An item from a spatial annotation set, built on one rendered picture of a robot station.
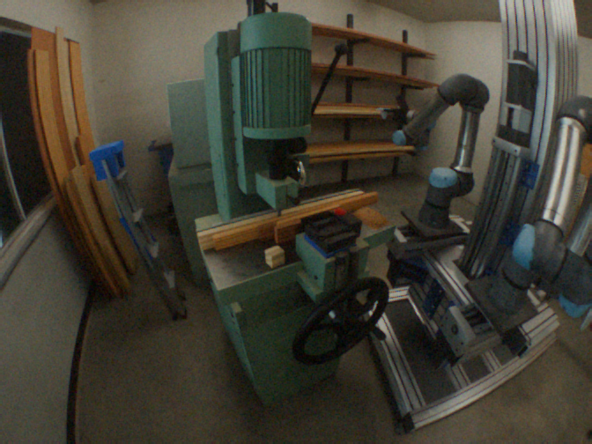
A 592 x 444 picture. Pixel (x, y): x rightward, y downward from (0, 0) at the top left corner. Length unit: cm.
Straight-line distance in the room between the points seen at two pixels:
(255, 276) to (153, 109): 253
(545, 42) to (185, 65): 287
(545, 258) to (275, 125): 62
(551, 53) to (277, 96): 87
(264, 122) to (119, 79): 257
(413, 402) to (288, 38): 135
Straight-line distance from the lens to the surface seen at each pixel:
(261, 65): 59
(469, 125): 114
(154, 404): 155
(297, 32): 61
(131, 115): 300
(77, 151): 222
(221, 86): 81
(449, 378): 139
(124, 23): 317
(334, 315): 64
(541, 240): 51
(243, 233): 73
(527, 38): 107
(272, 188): 67
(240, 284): 62
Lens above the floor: 132
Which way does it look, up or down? 30 degrees down
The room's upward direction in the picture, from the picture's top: straight up
